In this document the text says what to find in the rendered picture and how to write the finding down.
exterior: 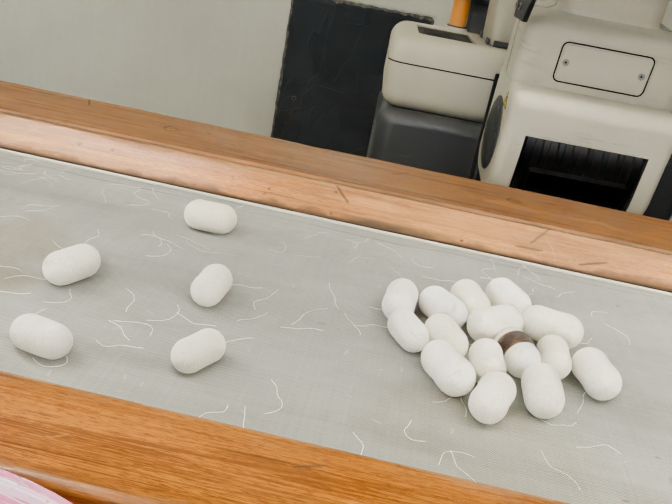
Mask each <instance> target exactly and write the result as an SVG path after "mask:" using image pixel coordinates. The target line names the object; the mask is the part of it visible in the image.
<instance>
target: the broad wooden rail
mask: <svg viewBox="0 0 672 504"><path fill-rule="evenodd" d="M0 148H1V149H5V150H10V151H15V152H19V153H24V154H29V155H33V156H38V157H42V158H47V159H52V160H56V161H61V162H66V163H70V164H75V165H80V166H84V167H89V168H93V169H98V170H103V171H107V172H112V173H117V174H121V175H126V176H131V177H135V178H140V179H145V180H149V181H154V182H158V183H163V184H168V185H172V186H177V187H182V188H186V189H191V190H196V191H200V192H205V193H209V194H214V195H219V196H223V197H228V198H233V199H237V200H242V201H247V202H251V203H256V204H261V205H265V206H270V207H274V208H279V209H284V210H288V211H293V212H298V213H302V214H307V215H312V216H316V217H321V218H325V219H330V220H335V221H339V222H344V223H349V224H353V225H358V226H363V227H367V228H372V229H377V230H381V231H386V232H390V233H395V234H400V235H404V236H409V237H414V238H418V239H423V240H428V241H432V242H437V243H441V244H446V245H451V246H455V247H460V248H465V249H469V250H474V251H479V252H483V253H488V254H493V255H497V256H502V257H506V258H511V259H516V260H520V261H525V262H530V263H534V264H539V265H544V266H548V267H553V268H557V269H562V270H567V271H571V272H576V273H581V274H585V275H590V276H595V277H599V278H604V279H609V280H613V281H618V282H622V283H627V284H632V285H636V286H641V287H646V288H650V289H655V290H660V291H664V292H669V293H672V221H667V220H663V219H658V218H653V217H648V216H644V215H639V214H634V213H629V212H625V211H620V210H615V209H610V208H606V207H601V206H596V205H591V204H586V203H582V202H577V201H572V200H567V199H563V198H558V197H553V196H548V195H544V194H539V193H534V192H529V191H525V190H520V189H515V188H510V187H506V186H501V185H496V184H491V183H486V182H482V181H477V180H472V179H467V178H463V177H458V176H453V175H448V174H444V173H439V172H434V171H429V170H425V169H420V168H415V167H410V166H406V165H401V164H396V163H391V162H387V161H382V160H377V159H372V158H367V157H363V156H358V155H353V154H348V153H344V152H339V151H334V150H329V149H324V148H318V147H312V146H308V145H304V144H300V143H296V142H291V141H287V140H282V139H277V138H272V137H267V136H263V135H258V134H253V133H248V132H244V131H239V130H234V129H229V128H225V127H220V126H215V125H210V124H206V123H201V122H196V121H191V120H187V119H182V118H177V117H172V116H168V115H163V114H158V113H153V112H148V111H144V110H139V109H134V108H129V107H125V106H120V105H115V104H110V103H106V102H101V101H96V100H91V99H87V98H82V97H77V96H72V95H68V94H63V93H58V92H53V91H49V90H44V89H39V88H34V87H30V86H25V85H20V84H15V83H10V82H6V81H1V80H0Z"/></svg>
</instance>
